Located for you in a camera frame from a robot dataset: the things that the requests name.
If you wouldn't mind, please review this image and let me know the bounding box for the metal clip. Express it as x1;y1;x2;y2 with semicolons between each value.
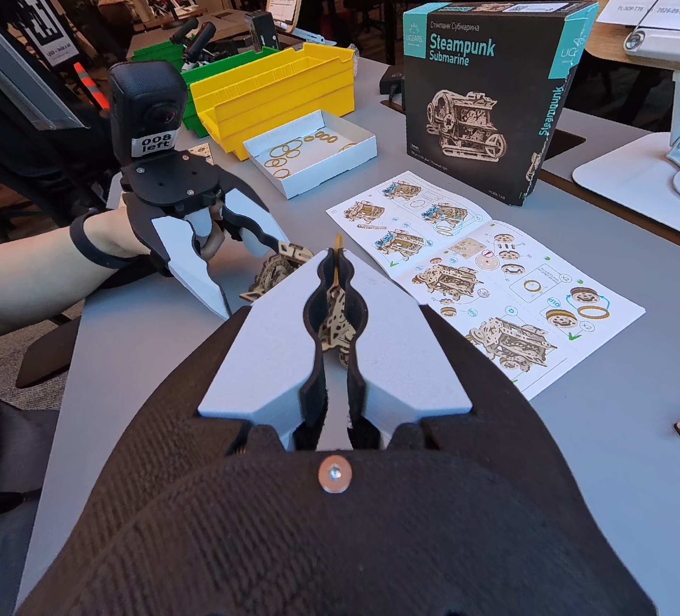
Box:
623;28;663;56

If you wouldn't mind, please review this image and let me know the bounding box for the person's left hand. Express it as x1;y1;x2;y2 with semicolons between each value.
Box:
98;204;227;262

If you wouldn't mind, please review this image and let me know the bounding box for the wooden clipboard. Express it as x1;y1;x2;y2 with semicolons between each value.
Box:
584;0;680;67

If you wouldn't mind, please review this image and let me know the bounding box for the yellow plastic bin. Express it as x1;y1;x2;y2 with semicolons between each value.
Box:
188;41;356;161

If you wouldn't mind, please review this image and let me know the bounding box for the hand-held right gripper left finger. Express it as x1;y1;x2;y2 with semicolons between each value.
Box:
197;249;341;452

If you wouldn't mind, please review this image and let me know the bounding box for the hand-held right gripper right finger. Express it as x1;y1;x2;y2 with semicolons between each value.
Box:
339;249;475;451

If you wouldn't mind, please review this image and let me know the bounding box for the printed tag sign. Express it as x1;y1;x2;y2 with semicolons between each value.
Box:
0;0;81;70

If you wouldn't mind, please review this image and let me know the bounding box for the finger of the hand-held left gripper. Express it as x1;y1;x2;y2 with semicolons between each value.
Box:
222;187;291;259
151;214;233;319

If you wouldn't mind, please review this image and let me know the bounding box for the black model kit box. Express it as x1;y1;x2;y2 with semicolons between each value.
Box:
402;0;600;207

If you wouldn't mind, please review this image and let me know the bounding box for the black tool handle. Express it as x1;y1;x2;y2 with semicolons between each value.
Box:
183;21;217;67
169;17;200;46

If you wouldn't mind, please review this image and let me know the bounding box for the wooden mechanical model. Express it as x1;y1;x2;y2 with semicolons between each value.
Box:
239;241;363;368

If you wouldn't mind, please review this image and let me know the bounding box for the illustrated instruction booklet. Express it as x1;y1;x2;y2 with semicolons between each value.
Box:
325;170;647;401

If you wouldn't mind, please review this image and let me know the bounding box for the black rectangular device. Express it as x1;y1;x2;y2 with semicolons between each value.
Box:
244;11;281;53

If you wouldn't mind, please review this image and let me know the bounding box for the yellow rubber band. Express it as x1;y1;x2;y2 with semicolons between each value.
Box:
330;233;345;290

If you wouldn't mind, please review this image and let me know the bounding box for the group of loose rubber bands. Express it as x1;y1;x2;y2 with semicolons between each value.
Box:
264;130;358;180

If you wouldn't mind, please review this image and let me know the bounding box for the person's left forearm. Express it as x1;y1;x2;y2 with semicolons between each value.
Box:
0;226;88;336

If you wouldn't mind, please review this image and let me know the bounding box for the green plastic bin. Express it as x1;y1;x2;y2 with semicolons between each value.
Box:
130;40;281;139

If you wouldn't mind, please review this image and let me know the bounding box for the orange striped pole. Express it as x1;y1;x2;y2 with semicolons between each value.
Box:
73;61;111;109

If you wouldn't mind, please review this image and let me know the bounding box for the white cardboard tray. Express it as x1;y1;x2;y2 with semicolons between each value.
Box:
243;109;378;201

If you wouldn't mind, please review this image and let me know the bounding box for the black power adapter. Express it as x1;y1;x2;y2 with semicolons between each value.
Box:
379;65;407;96

